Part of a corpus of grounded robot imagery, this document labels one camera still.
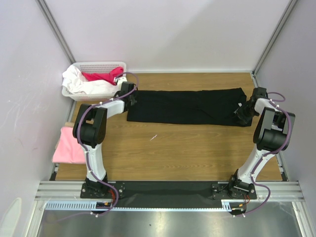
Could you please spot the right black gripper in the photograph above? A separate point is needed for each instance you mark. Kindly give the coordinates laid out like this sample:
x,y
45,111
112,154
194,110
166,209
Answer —
x,y
242,111

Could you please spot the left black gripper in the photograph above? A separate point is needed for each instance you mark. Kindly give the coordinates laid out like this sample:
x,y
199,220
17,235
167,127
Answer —
x,y
133,100

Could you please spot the black t-shirt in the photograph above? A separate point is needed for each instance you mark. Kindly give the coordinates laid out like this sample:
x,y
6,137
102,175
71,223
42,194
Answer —
x,y
214,107

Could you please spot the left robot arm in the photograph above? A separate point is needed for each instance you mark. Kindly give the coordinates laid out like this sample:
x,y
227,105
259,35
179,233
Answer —
x,y
90,130

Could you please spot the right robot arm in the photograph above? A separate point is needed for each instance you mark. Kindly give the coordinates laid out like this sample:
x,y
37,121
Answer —
x,y
272,135

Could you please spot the magenta t-shirt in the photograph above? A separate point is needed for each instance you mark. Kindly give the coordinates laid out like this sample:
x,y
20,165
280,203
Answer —
x,y
110,77

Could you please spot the white plastic laundry basket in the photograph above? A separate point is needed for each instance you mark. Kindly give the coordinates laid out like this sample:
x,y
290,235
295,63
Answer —
x,y
94,67

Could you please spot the white t-shirt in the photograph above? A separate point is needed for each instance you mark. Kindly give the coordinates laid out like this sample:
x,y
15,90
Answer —
x,y
76,83

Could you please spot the folded beige t-shirt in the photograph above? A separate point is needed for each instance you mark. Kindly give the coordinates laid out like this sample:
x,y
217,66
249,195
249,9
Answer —
x,y
69,124

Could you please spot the folded pink t-shirt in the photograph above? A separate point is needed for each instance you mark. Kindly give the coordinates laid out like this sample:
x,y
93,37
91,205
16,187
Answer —
x,y
68,149

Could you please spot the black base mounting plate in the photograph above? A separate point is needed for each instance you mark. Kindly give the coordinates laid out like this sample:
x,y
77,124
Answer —
x,y
176,194

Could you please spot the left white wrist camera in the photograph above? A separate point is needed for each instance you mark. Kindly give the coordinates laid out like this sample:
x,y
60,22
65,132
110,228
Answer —
x,y
120,80

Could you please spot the aluminium frame rail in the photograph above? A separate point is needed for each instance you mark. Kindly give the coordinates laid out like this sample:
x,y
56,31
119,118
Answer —
x,y
71,190

